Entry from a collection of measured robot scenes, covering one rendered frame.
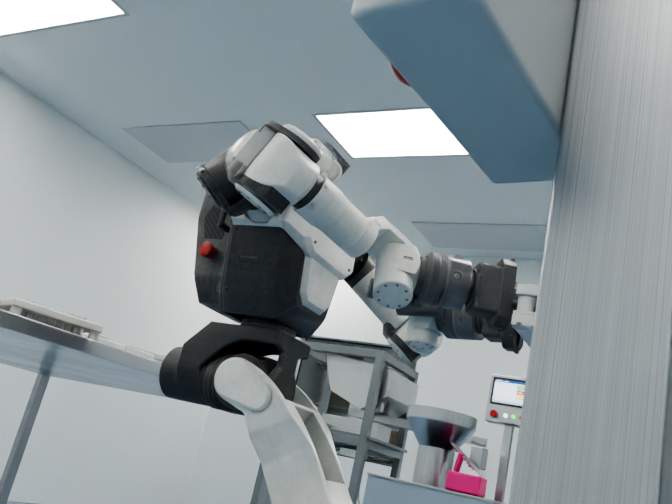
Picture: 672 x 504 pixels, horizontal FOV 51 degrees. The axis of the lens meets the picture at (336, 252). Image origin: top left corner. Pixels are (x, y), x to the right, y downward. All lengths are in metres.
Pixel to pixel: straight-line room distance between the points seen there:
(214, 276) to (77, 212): 4.65
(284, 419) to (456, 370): 5.11
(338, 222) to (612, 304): 0.79
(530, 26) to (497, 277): 0.87
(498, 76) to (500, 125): 0.04
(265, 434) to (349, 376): 3.24
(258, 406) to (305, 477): 0.16
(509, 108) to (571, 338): 0.12
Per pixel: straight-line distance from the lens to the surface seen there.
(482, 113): 0.37
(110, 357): 1.74
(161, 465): 7.17
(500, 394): 3.77
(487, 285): 1.19
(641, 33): 0.40
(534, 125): 0.38
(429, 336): 1.40
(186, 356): 1.50
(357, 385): 4.52
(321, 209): 1.07
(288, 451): 1.33
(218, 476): 7.35
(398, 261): 1.15
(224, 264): 1.45
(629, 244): 0.34
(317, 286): 1.43
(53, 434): 6.20
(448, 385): 6.38
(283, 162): 1.07
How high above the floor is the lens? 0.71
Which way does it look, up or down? 17 degrees up
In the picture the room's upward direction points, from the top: 13 degrees clockwise
